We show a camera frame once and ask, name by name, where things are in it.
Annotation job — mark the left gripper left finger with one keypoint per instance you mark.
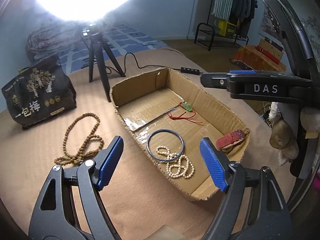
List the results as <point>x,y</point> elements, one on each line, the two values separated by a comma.
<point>54,215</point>

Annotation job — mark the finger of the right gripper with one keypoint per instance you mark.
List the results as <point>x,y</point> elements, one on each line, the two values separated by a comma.
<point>242,72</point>
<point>215,80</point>

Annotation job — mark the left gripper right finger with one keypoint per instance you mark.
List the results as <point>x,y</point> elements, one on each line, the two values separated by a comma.
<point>267,216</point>

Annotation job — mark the brown leather watch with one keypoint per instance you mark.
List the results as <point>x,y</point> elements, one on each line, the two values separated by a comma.
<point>230,140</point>

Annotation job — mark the orange covered furniture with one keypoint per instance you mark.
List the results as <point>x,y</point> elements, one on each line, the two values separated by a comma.
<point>266,55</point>

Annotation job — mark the black clothes rack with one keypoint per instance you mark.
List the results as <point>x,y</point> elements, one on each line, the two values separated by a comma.
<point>206,32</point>

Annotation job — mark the yellow box on rack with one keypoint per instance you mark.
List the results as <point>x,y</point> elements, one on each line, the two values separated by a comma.
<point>226,29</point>

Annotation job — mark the plush toy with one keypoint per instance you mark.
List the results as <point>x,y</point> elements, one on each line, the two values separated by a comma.
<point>282,137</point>

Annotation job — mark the cardboard box tray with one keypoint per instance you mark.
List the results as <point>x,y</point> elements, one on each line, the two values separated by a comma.
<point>163,107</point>

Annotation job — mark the dark hanging clothes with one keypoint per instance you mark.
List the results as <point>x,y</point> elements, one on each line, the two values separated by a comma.
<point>242,13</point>

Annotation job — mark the blue patterned bed sheet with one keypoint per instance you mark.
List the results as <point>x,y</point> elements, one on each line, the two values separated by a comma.
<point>120,38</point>

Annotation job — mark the black snack bag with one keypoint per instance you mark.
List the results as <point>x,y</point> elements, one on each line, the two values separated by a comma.
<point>39,93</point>

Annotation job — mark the black tripod stand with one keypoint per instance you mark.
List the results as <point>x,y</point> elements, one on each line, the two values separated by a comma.
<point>96,48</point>

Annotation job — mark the folded floral quilt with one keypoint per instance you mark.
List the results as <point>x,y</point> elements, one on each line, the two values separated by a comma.
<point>48,39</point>

